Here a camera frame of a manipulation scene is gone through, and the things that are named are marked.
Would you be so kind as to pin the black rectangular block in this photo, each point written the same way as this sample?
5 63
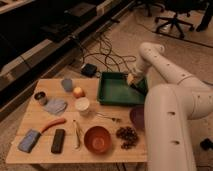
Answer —
58 141

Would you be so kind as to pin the blue sponge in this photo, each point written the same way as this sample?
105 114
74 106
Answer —
29 141

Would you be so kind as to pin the small metal cup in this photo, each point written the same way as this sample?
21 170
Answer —
41 98

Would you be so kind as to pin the black brush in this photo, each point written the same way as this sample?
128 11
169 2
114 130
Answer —
138 88

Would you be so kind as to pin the green plastic tray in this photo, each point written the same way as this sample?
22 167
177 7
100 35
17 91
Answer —
114 90

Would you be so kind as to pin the black box on floor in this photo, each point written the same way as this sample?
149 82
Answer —
206 144

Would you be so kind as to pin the orange bowl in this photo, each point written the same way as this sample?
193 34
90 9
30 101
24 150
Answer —
97 140

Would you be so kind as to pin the grey folded cloth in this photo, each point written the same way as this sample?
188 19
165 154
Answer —
55 106

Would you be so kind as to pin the white lidded cup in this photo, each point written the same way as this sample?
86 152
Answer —
82 105

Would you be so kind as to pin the apple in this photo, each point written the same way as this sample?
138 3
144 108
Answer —
78 92

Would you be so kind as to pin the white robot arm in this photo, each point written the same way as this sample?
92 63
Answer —
168 108

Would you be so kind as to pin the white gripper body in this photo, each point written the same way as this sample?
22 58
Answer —
133 79

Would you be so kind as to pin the wooden table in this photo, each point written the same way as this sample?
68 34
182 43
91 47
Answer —
36 118

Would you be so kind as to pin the black office chair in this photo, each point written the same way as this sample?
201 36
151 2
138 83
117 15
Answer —
178 7

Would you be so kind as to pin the grey plastic cup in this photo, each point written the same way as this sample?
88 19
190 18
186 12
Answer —
67 84

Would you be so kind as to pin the purple bowl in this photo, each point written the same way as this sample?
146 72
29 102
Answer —
137 117

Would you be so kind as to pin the orange carrot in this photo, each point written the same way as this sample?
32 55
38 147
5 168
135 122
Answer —
53 123

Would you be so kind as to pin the black power adapter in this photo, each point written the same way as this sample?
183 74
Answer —
89 70

